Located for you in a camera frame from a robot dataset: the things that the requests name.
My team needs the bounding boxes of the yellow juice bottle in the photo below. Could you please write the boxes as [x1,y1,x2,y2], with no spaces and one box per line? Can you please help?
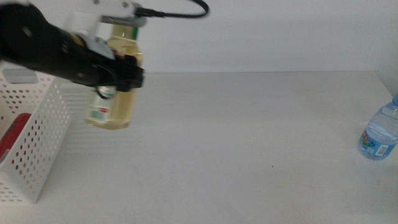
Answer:
[85,24,144,131]

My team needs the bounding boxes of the red soda can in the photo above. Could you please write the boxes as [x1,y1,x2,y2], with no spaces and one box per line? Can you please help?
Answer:
[0,113,32,164]

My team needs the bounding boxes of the blue-capped water bottle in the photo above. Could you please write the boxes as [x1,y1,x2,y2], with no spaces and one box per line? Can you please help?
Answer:
[357,92,398,161]

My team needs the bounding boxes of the white perforated plastic basket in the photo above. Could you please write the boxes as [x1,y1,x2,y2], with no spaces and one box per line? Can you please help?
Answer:
[0,60,71,205]

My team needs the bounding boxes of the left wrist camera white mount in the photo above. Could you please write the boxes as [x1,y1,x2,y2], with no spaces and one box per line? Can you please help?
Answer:
[63,0,147,60]

